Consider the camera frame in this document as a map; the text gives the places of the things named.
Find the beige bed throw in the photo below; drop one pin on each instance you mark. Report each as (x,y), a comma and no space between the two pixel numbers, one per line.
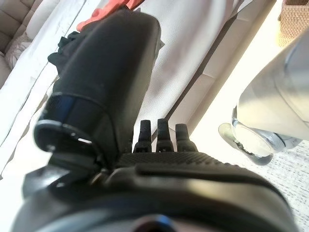
(183,53)

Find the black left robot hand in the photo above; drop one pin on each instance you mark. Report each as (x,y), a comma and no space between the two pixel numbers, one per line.
(103,72)

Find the orange-red garment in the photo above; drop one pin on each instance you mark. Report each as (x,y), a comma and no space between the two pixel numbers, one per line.
(106,9)

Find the black garment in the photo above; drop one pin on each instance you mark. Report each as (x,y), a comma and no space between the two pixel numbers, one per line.
(62,50)

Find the grey streaked rug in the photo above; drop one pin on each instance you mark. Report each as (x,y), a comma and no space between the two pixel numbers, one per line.
(292,188)

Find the tan upholstered bed frame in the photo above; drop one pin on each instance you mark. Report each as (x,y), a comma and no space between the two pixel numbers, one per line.
(217,60)

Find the white duvet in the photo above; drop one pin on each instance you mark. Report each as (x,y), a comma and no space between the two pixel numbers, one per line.
(29,96)

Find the plain white pillow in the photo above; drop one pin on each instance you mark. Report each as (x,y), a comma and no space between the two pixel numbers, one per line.
(41,21)

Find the brown wicker basket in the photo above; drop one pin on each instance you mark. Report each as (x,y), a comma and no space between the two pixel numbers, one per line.
(294,19)

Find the grey line-patterned pillow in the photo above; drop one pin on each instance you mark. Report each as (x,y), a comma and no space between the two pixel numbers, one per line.
(19,48)

